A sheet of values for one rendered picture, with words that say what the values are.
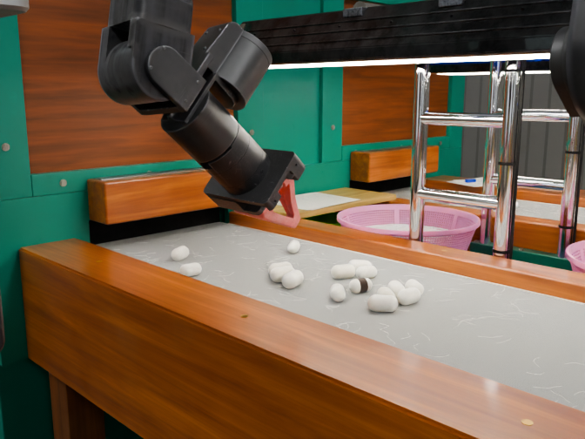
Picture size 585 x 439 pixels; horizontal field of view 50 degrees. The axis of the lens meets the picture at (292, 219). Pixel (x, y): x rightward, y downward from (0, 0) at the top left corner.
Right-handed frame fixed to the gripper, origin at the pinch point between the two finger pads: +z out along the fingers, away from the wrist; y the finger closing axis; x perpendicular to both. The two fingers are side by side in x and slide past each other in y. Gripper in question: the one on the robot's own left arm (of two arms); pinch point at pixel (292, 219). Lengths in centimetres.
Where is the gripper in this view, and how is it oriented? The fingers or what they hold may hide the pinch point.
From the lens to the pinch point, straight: 72.2
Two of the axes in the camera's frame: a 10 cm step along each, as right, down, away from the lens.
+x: -4.7, 8.3, -3.1
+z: 5.2, 5.4, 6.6
